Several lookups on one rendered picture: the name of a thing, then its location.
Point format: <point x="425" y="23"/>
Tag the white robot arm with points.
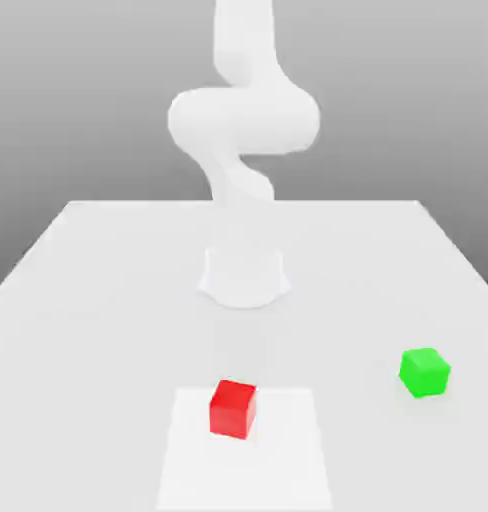
<point x="244" y="120"/>

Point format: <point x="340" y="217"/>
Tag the small red cube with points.
<point x="232" y="410"/>

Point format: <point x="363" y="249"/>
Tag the small green cube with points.
<point x="424" y="372"/>

